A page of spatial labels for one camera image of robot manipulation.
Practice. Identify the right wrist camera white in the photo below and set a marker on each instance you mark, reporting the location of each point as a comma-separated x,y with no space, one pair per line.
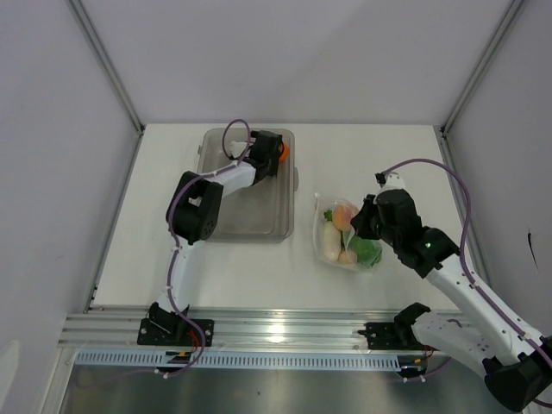
389,181

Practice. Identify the slotted cable duct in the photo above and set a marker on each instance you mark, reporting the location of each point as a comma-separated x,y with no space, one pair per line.
241,360

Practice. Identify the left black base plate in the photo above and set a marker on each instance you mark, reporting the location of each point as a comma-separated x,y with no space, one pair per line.
178,333

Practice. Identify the clear grey plastic bin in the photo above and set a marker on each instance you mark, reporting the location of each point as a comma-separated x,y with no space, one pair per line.
263,212

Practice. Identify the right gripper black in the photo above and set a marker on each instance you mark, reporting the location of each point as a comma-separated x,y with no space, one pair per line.
360,222

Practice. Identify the aluminium rail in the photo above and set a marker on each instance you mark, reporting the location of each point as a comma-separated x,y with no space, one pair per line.
235,329

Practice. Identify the green lettuce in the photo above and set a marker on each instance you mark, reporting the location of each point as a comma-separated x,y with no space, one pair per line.
368,252

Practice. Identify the small beige mushroom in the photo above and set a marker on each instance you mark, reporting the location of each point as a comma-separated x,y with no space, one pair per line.
347,257

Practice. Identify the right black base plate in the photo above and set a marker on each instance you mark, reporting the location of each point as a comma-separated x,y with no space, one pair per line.
391,336

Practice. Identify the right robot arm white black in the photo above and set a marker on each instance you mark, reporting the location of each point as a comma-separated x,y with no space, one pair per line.
513,359

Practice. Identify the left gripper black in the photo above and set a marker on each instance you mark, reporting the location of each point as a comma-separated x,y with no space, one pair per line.
275,158

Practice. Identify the white radish green leaves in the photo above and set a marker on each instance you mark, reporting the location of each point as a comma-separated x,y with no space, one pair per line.
331,238

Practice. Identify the aluminium frame post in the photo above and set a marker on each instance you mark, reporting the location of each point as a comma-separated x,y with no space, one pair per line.
99,50
490,51

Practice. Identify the left aluminium frame post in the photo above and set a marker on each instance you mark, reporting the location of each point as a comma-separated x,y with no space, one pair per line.
99,50

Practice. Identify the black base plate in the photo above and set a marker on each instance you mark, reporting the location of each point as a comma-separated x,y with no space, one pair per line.
178,333
391,336

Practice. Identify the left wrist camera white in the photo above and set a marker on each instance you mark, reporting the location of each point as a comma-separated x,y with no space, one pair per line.
237,148

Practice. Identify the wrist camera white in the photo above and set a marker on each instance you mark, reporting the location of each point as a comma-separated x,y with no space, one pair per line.
389,181
237,148

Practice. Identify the clear zip top bag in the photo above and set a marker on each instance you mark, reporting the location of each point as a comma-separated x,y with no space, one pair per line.
323,203

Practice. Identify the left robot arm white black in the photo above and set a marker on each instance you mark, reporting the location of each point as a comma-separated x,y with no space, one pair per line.
192,217

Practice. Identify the orange fruit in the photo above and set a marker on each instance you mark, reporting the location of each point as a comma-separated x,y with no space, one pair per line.
285,151

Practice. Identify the peach fruit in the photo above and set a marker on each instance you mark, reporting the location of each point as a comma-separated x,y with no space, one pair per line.
342,215

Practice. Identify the right aluminium frame post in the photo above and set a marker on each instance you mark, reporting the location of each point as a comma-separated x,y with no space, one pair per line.
490,51

